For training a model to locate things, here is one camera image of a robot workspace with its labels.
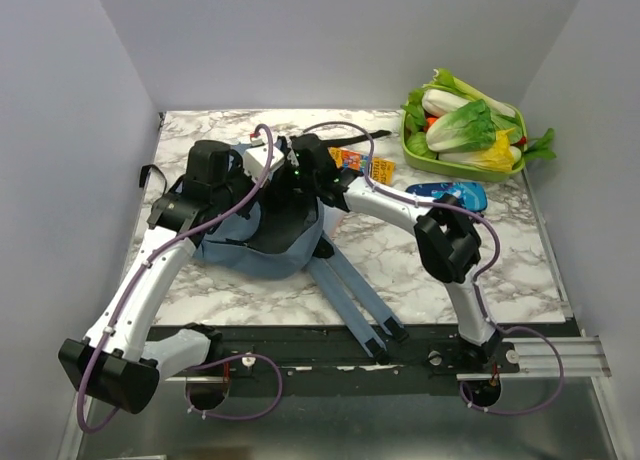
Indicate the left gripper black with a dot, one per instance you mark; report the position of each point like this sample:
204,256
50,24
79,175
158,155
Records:
238,169

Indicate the blue student backpack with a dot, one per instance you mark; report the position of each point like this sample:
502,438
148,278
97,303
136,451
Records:
285,235

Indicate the designer fate flower book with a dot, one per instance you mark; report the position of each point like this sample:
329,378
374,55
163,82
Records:
332,220

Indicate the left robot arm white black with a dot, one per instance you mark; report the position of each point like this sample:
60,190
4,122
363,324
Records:
150,270

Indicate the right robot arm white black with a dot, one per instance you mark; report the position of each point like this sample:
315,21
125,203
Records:
447,241

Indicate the orange comic book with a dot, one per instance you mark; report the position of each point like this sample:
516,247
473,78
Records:
380,170

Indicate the green vegetable tray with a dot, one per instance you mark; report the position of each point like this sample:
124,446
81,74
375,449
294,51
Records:
451,169

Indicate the white napa cabbage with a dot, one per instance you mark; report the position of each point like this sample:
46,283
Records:
439,103

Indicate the blue pencil case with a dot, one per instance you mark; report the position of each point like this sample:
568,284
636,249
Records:
471,195

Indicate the bok choy stalk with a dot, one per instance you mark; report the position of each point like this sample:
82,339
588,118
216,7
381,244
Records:
443,79

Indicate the green leafy lettuce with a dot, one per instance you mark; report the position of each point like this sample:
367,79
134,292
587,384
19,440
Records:
472,127

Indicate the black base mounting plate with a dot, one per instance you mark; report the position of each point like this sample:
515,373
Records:
327,361

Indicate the yellow leafy vegetable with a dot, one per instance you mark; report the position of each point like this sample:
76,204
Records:
500,157

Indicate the dark green spinach leaf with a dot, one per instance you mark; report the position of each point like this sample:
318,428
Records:
540,148

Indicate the aluminium rail frame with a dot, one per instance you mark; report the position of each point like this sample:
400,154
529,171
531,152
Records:
204,384

